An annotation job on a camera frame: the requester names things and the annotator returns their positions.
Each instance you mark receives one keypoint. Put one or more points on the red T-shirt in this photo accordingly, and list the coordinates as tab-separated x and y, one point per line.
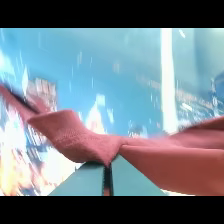
173	160

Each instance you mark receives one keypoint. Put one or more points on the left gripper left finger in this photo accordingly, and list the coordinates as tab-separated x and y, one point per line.
83	181

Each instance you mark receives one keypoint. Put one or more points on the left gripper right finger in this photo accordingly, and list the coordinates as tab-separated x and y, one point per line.
131	181

